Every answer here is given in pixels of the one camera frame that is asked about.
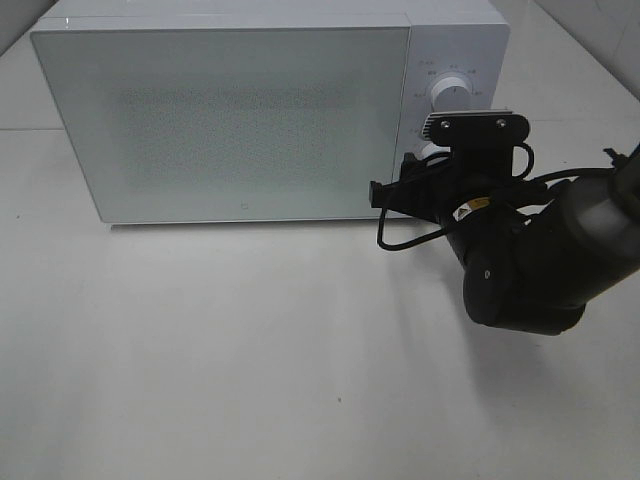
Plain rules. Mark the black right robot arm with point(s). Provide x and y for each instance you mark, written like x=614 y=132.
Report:
x=534 y=250

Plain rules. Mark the white microwave oven body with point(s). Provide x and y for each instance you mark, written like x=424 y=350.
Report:
x=461 y=37

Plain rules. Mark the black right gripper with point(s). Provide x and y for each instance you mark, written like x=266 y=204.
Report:
x=462 y=204

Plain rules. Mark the white timer knob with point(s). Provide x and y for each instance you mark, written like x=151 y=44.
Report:
x=428 y=150

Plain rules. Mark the white upper power knob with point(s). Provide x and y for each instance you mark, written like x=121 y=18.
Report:
x=451 y=92

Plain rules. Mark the white microwave door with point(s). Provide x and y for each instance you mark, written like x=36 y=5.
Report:
x=237 y=125

